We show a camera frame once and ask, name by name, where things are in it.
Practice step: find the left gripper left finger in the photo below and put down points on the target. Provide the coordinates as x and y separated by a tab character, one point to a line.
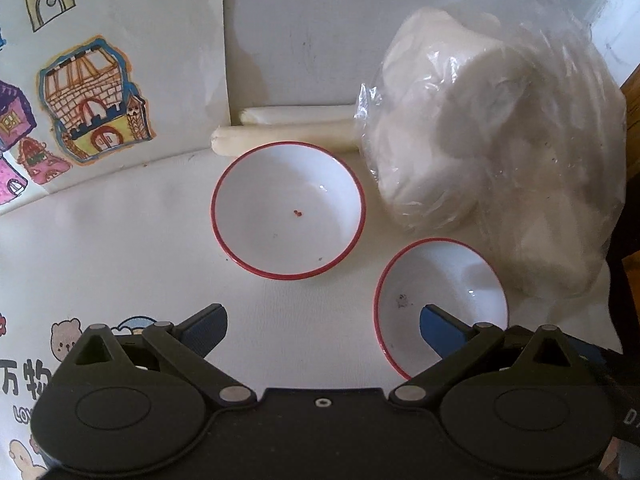
181	351

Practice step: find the poster with coloured houses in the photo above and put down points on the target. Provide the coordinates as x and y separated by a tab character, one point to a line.
90	87

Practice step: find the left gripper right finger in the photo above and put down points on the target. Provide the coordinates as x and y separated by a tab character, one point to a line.
462	349

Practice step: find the white bowl red rim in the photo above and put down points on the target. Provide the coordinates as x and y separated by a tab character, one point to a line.
439	271
288	211

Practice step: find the plastic bag of white goods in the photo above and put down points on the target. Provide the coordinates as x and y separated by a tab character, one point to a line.
502	113

